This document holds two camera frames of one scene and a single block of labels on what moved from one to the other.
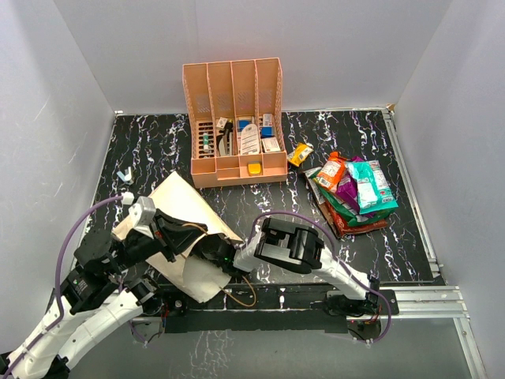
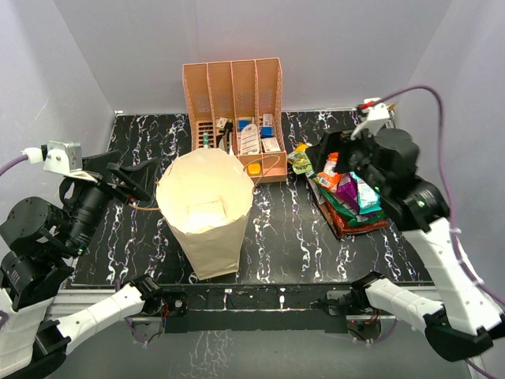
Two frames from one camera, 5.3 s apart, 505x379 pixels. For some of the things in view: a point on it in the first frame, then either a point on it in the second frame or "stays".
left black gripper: [173, 234] -> [129, 188]
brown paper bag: [196, 275] -> [205, 195]
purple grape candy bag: [347, 187] stays
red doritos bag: [342, 228] stays
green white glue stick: [206, 140] stays
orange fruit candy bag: [330, 175] stays
